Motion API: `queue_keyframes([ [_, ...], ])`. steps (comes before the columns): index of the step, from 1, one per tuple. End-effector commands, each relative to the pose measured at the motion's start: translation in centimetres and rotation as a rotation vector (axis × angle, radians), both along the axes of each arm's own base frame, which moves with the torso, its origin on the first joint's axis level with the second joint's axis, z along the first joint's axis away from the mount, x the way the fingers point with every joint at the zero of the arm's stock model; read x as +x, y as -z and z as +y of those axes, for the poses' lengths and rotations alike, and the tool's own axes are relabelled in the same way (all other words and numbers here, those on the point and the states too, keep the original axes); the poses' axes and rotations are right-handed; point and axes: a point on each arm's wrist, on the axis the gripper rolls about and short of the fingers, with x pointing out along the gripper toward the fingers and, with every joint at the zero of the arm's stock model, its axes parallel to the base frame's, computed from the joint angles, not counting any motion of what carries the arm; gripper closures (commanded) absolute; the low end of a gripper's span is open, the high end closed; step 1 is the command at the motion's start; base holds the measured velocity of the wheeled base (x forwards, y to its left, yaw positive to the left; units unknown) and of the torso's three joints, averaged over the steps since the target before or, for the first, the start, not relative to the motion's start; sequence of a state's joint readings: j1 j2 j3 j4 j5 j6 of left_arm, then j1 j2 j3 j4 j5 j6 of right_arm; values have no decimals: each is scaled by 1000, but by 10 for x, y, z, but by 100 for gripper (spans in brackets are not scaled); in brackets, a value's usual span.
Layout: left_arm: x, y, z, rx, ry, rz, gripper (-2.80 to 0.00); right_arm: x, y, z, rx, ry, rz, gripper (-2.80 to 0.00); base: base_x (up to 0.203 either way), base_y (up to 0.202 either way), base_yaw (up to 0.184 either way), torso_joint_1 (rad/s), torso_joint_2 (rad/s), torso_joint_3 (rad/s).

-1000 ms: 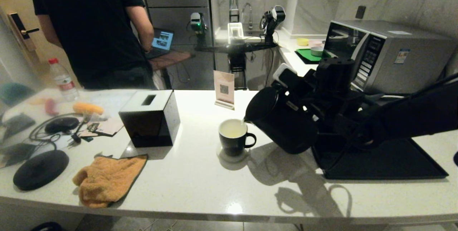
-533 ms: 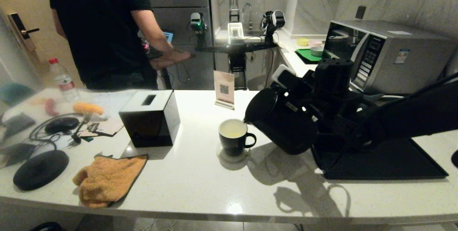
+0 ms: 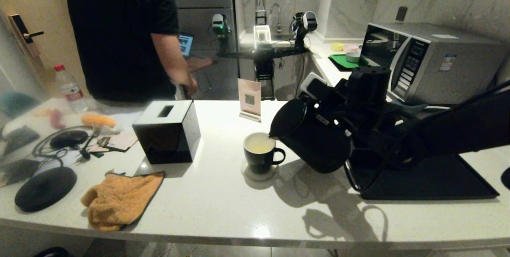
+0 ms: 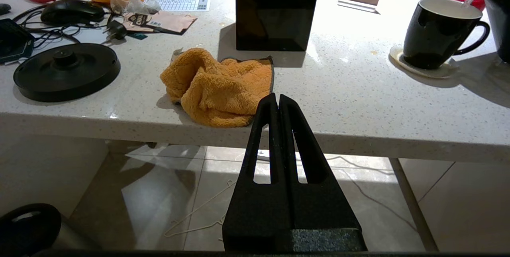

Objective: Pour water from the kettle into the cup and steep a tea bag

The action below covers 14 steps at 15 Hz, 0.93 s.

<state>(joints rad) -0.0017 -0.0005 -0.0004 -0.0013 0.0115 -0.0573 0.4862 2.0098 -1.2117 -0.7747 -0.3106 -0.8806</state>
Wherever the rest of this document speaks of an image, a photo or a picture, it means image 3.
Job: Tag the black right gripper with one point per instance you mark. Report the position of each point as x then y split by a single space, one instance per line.
342 107

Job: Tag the black electric kettle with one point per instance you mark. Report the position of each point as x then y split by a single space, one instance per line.
306 141

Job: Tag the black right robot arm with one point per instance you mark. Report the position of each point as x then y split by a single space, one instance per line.
458 133

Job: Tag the green tray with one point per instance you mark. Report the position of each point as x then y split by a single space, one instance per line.
339 61

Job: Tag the grey-green bowl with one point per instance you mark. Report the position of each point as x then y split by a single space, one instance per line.
353 57

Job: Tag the yellow bowl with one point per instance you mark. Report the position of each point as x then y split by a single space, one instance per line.
337 46

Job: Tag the pink bowl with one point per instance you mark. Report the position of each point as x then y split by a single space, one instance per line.
351 48

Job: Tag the QR code sign stand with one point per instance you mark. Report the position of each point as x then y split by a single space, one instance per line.
249 97

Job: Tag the black mug white inside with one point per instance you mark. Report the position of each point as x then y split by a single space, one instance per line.
259 163

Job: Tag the black rig stand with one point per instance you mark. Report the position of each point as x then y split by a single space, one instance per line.
263 53

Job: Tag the dark grey cloth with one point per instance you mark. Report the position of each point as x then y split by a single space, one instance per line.
414 108

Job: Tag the white round coaster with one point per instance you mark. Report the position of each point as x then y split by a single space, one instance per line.
249 175

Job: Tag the white rig box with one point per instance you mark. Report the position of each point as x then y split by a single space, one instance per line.
262 36

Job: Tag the chrome faucet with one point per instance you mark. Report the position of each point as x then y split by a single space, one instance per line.
280 20

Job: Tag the black serving tray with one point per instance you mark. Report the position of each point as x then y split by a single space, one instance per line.
438 181

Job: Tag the silver microwave oven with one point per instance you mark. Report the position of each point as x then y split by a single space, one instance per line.
458 61

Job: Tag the laptop computer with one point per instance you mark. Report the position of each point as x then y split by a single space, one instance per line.
186 45

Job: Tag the black tissue box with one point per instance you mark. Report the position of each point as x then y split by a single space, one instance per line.
167 141

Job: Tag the orange towel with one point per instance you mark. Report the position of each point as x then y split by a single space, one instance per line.
119 201

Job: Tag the yellow toy corn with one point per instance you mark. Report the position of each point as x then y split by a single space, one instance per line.
98 120

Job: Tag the person in black shirt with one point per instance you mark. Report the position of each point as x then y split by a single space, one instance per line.
115 30

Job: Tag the red-capped water bottle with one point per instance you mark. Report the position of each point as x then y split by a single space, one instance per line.
71 91

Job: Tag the black oval mouse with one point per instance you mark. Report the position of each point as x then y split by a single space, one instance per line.
69 139

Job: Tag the red chili pepper toy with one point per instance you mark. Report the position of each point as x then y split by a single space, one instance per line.
57 118

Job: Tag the black round kettle base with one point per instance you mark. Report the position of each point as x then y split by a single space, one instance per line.
46 189

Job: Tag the black rounded floor object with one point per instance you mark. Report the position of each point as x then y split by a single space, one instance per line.
51 253

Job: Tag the black pouch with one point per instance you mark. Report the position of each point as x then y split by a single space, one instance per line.
20 139

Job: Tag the teal rounded object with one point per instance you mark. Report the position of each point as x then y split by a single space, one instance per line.
18 104

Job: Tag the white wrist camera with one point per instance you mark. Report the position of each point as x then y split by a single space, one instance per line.
308 83

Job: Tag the grey upright rig post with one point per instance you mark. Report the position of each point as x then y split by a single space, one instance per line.
259 6

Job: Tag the dark wall socket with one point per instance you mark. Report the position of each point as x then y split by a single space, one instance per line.
401 14

